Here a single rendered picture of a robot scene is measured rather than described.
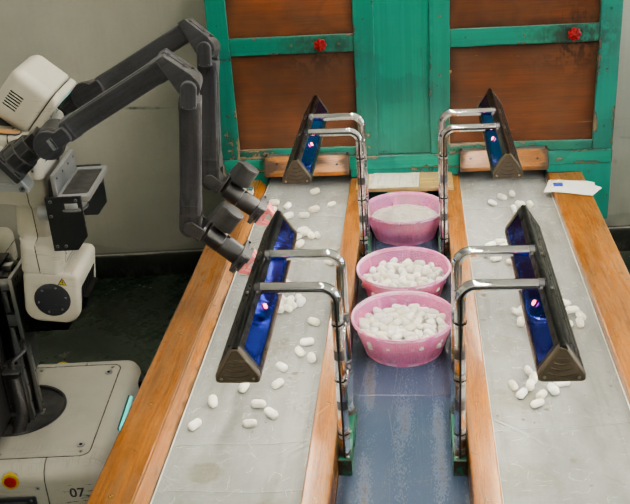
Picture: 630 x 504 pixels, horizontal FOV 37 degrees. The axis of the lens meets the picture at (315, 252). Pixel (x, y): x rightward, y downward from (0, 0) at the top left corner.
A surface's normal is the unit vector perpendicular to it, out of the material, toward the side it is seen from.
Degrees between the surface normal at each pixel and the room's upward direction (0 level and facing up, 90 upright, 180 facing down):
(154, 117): 90
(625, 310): 0
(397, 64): 90
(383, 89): 90
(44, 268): 90
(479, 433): 0
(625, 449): 0
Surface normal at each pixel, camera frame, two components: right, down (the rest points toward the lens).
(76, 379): -0.07, -0.91
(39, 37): -0.01, 0.43
